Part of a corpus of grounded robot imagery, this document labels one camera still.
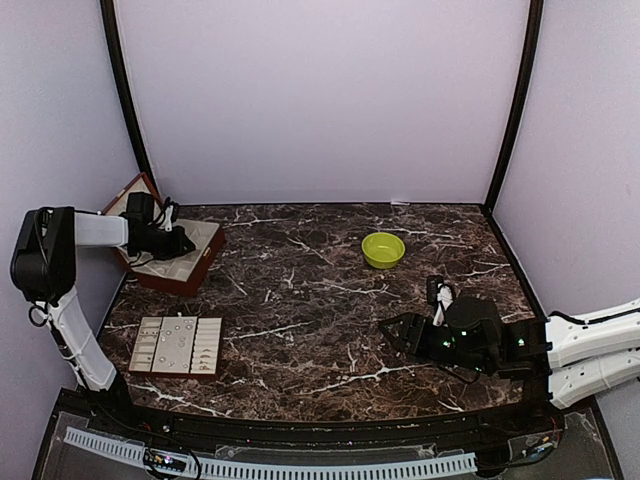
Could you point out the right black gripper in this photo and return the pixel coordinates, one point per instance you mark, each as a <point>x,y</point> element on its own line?
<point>412,321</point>

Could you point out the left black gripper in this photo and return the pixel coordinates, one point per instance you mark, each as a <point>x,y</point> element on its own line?
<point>178,245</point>

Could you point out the beige jewelry tray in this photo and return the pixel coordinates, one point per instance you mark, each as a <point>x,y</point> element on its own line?
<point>179,346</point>

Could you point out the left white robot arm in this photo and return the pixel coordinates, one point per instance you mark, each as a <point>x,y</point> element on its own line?
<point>43,268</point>

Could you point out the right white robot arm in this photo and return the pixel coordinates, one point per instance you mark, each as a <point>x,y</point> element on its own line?
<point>567,358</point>

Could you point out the brown wooden jewelry box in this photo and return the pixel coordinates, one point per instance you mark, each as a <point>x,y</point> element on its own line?
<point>181,275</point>

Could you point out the green plastic bowl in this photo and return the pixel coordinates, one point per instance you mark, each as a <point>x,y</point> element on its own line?
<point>382,250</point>

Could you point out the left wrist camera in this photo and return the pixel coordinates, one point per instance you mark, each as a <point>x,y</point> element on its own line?
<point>168,214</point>

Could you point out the black front rail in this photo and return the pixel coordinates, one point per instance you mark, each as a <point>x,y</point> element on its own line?
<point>386,408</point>

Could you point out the white slotted cable duct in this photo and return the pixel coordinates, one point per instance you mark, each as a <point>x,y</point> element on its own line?
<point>255,463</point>

